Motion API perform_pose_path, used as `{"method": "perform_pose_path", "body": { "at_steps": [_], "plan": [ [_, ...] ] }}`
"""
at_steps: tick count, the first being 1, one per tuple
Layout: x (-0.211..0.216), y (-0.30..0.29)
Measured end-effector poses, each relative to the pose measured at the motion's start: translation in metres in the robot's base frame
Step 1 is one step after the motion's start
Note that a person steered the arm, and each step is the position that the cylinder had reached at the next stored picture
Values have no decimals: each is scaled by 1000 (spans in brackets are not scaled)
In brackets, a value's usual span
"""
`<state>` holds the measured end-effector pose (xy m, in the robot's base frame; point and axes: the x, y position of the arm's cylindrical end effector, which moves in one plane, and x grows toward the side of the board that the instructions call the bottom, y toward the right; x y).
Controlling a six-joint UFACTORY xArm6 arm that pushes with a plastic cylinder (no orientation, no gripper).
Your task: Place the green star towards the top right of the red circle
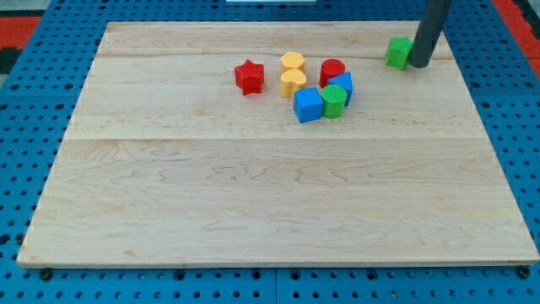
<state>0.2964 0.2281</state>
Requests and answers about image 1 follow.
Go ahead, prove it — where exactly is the blue triangular block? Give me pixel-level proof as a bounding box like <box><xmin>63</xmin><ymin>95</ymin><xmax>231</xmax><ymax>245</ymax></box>
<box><xmin>327</xmin><ymin>72</ymin><xmax>354</xmax><ymax>106</ymax></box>

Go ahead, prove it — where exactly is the blue cube block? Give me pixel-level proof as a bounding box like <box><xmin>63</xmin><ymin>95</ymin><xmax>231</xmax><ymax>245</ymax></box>
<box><xmin>294</xmin><ymin>87</ymin><xmax>323</xmax><ymax>123</ymax></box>

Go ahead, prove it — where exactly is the green star block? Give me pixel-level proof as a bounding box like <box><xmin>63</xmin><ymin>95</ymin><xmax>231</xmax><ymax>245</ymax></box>
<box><xmin>386</xmin><ymin>36</ymin><xmax>413</xmax><ymax>70</ymax></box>

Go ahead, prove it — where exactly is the red star block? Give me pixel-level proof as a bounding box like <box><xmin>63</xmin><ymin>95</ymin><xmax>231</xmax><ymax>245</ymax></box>
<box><xmin>234</xmin><ymin>60</ymin><xmax>265</xmax><ymax>95</ymax></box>

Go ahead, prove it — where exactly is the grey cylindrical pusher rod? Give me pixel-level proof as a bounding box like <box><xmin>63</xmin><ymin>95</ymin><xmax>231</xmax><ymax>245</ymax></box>
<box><xmin>408</xmin><ymin>0</ymin><xmax>453</xmax><ymax>68</ymax></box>

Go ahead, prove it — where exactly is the yellow hexagon block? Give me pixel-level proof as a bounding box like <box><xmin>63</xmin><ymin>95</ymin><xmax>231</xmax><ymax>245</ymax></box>
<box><xmin>280</xmin><ymin>52</ymin><xmax>305</xmax><ymax>73</ymax></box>

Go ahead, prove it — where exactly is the green cylinder block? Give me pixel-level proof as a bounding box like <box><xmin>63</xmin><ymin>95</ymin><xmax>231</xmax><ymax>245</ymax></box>
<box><xmin>321</xmin><ymin>84</ymin><xmax>347</xmax><ymax>119</ymax></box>

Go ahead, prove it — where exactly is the light wooden board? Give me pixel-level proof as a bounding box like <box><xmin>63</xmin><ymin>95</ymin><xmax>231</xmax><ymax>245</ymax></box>
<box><xmin>18</xmin><ymin>21</ymin><xmax>539</xmax><ymax>269</ymax></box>

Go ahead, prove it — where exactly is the yellow heart block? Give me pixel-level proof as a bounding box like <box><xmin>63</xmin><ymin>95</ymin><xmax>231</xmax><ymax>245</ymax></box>
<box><xmin>280</xmin><ymin>68</ymin><xmax>307</xmax><ymax>98</ymax></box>

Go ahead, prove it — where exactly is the red cylinder block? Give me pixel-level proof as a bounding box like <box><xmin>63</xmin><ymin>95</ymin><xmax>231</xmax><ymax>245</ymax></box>
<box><xmin>319</xmin><ymin>58</ymin><xmax>346</xmax><ymax>88</ymax></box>

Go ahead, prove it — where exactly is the blue perforated base panel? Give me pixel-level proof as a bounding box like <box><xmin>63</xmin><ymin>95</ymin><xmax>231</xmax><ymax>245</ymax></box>
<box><xmin>1</xmin><ymin>1</ymin><xmax>539</xmax><ymax>303</ymax></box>

